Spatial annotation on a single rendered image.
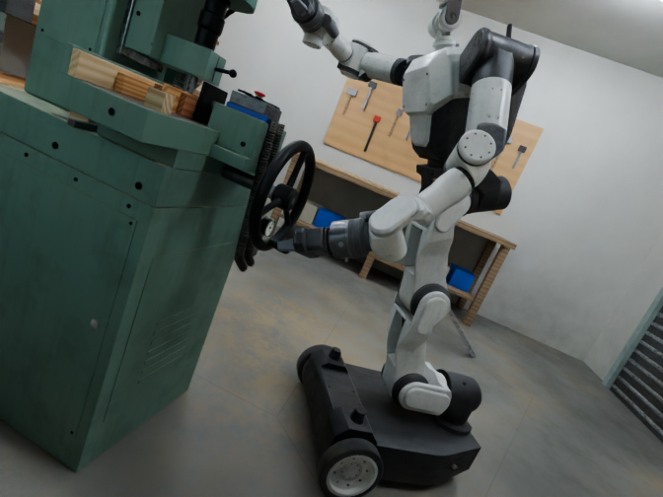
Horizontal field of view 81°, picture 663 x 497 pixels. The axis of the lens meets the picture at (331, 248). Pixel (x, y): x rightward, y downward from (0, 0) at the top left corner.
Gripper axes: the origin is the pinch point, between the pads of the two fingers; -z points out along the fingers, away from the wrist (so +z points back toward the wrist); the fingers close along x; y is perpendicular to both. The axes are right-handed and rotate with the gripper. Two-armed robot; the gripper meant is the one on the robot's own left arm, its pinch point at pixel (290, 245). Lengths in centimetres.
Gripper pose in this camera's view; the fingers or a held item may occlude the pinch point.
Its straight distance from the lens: 90.9
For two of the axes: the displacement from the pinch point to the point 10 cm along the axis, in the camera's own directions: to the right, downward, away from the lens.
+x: 3.0, 1.8, 9.4
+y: -0.4, -9.8, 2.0
